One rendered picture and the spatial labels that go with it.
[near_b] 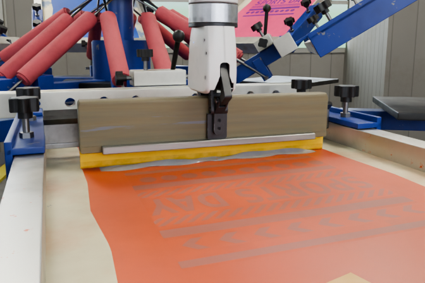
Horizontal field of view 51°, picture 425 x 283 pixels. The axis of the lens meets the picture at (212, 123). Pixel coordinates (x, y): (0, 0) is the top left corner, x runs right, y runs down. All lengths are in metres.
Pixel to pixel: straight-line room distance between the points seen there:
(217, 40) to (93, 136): 0.22
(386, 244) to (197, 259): 0.17
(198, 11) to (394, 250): 0.41
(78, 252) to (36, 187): 0.10
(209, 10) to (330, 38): 0.59
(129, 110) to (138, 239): 0.26
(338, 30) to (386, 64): 2.97
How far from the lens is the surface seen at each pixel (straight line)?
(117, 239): 0.44
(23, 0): 4.59
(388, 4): 1.22
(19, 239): 0.38
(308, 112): 0.76
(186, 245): 0.42
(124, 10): 1.57
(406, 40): 4.25
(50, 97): 0.97
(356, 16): 1.21
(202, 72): 0.66
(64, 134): 0.73
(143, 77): 1.04
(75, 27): 1.41
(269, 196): 0.55
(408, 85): 4.29
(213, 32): 0.65
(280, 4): 2.37
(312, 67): 4.76
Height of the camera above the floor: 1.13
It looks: 10 degrees down
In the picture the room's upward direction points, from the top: straight up
